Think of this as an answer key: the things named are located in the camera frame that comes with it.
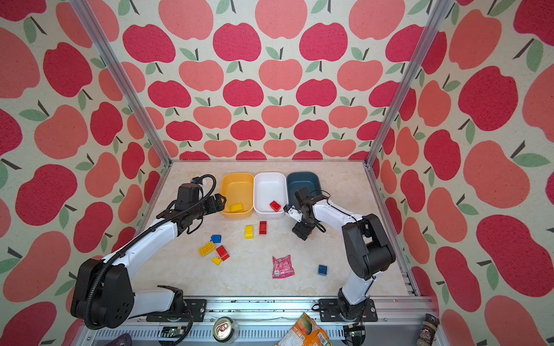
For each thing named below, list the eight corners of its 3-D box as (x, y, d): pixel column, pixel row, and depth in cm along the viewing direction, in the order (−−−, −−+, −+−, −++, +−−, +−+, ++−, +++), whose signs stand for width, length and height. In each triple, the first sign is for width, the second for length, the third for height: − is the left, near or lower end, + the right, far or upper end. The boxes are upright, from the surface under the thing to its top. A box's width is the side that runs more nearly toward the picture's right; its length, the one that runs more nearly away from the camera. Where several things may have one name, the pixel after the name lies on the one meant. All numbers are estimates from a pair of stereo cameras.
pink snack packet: (272, 278, 84) (272, 276, 82) (272, 257, 89) (272, 255, 87) (294, 278, 84) (294, 276, 82) (293, 257, 89) (293, 255, 87)
